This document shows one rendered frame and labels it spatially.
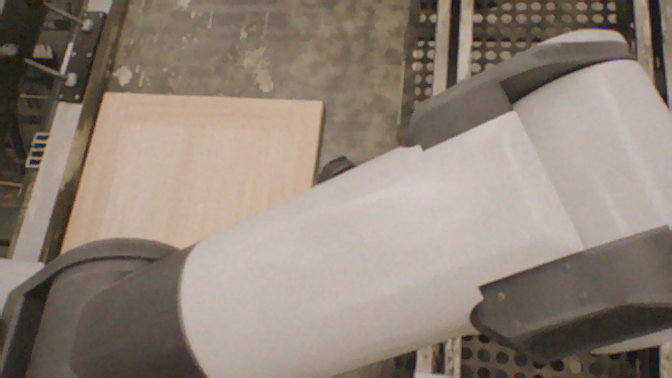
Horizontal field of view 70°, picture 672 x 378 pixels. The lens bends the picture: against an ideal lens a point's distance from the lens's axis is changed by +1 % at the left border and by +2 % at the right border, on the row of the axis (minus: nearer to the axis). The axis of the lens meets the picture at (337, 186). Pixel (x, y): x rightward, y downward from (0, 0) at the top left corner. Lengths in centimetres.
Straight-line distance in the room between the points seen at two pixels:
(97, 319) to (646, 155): 26
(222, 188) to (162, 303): 64
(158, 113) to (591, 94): 84
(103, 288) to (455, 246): 20
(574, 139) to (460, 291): 8
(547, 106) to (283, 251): 13
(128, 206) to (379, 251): 78
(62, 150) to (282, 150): 41
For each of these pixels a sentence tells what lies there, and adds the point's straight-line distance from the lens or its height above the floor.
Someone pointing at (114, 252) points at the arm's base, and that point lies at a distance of 31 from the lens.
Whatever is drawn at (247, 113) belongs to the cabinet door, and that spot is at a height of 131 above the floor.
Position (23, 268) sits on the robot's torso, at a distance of 42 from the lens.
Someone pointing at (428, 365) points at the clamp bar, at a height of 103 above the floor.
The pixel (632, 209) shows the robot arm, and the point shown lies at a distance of 21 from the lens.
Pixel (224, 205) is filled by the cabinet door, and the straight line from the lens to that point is 86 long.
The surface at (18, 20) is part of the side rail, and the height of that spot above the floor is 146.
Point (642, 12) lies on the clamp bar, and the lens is 96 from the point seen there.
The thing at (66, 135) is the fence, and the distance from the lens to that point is 103.
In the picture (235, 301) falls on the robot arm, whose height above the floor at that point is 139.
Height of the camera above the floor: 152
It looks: 22 degrees down
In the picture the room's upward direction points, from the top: straight up
